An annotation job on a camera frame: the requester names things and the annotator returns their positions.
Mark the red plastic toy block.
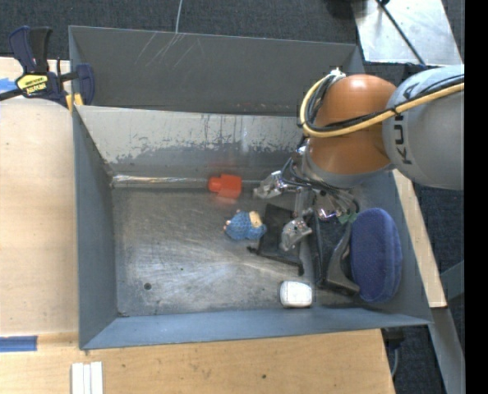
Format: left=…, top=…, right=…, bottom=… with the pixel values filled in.
left=207, top=173, right=244, bottom=199

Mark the dark grey curved handle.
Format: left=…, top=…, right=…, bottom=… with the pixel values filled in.
left=316, top=221, right=361, bottom=296

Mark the white rounded plastic object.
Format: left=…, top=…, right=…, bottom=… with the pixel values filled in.
left=279, top=280, right=314, bottom=309

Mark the pale wood board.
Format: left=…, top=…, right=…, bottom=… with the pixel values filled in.
left=0, top=97, right=81, bottom=337

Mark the blue knitted toy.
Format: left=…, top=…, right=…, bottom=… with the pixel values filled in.
left=223, top=209, right=268, bottom=242

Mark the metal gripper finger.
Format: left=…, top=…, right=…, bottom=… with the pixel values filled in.
left=252, top=170, right=289, bottom=199
left=279, top=206, right=314, bottom=253

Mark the blue oval pad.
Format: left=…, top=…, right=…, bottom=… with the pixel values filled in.
left=348, top=207, right=404, bottom=304

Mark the grey metal bin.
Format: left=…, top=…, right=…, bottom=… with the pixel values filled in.
left=67, top=25, right=435, bottom=351

